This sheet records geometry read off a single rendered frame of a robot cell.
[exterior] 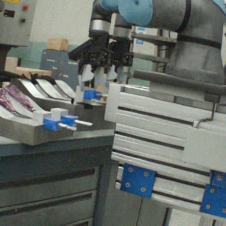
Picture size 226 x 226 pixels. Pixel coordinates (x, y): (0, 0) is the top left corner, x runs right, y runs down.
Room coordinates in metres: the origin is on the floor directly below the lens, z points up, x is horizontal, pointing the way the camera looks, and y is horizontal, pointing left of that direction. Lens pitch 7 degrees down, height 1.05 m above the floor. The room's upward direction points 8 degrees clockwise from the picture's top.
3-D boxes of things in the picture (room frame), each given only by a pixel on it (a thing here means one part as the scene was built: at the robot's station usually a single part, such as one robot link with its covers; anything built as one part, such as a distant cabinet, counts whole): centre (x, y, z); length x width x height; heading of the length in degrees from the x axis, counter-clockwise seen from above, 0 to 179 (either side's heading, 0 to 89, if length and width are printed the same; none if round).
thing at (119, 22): (1.67, 0.01, 1.25); 0.09 x 0.08 x 0.11; 70
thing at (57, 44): (8.80, 1.46, 1.26); 0.42 x 0.33 x 0.29; 63
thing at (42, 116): (1.09, 0.15, 0.86); 0.13 x 0.05 x 0.05; 71
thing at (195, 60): (0.95, -0.18, 1.09); 0.15 x 0.15 x 0.10
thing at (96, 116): (1.56, 0.25, 0.87); 0.50 x 0.26 x 0.14; 54
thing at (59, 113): (1.19, 0.12, 0.86); 0.13 x 0.05 x 0.05; 71
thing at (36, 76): (1.55, 0.25, 0.92); 0.35 x 0.16 x 0.09; 54
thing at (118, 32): (1.68, 0.01, 1.17); 0.08 x 0.08 x 0.05
